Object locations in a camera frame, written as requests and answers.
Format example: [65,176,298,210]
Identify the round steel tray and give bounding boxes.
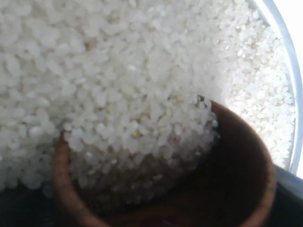
[250,0,303,179]

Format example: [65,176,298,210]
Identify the rice in steel tray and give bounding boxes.
[0,0,295,208]

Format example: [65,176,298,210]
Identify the brown wooden cup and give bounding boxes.
[53,102,276,227]

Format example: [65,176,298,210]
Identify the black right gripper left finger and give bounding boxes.
[0,186,59,227]

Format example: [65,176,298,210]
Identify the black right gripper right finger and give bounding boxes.
[268,166,303,227]

